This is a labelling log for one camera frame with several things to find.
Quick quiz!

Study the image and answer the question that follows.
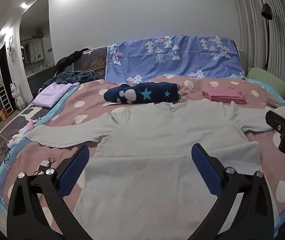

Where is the dark deer print bedsheet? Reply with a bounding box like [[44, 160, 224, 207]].
[[0, 105, 51, 166]]

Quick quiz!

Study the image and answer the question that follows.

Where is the pink polka dot blanket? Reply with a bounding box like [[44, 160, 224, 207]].
[[2, 75, 285, 222]]

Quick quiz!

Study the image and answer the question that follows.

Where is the black garment on headboard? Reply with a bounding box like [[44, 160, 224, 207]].
[[55, 48, 89, 73]]

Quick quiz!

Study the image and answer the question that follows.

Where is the light grey long-sleeve shirt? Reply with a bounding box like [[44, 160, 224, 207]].
[[28, 100, 270, 239]]

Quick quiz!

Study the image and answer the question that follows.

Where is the folded pink clothes stack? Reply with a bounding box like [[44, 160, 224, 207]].
[[202, 87, 247, 105]]

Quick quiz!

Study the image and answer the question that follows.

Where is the navy star patterned garment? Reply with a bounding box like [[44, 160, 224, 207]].
[[103, 82, 181, 104]]

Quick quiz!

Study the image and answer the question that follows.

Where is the green pillow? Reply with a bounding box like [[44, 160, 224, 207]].
[[247, 67, 285, 99]]

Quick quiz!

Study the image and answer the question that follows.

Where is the black floor lamp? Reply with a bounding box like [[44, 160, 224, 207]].
[[261, 3, 273, 70]]

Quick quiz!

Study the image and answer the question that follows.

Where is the white shelf rack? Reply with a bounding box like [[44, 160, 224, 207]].
[[0, 85, 13, 115]]

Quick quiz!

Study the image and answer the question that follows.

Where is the dark teal blanket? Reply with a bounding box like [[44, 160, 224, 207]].
[[42, 70, 97, 89]]

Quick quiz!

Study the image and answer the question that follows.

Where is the white cat figurine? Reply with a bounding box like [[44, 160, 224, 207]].
[[10, 81, 25, 111]]

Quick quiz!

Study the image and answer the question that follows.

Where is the small white pink toy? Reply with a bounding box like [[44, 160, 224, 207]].
[[7, 120, 34, 149]]

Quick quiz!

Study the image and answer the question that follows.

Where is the folded lilac cloth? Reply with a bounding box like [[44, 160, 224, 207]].
[[32, 82, 80, 108]]

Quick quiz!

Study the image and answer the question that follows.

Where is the blue tree print sheet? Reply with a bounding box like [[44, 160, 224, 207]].
[[105, 35, 244, 84]]

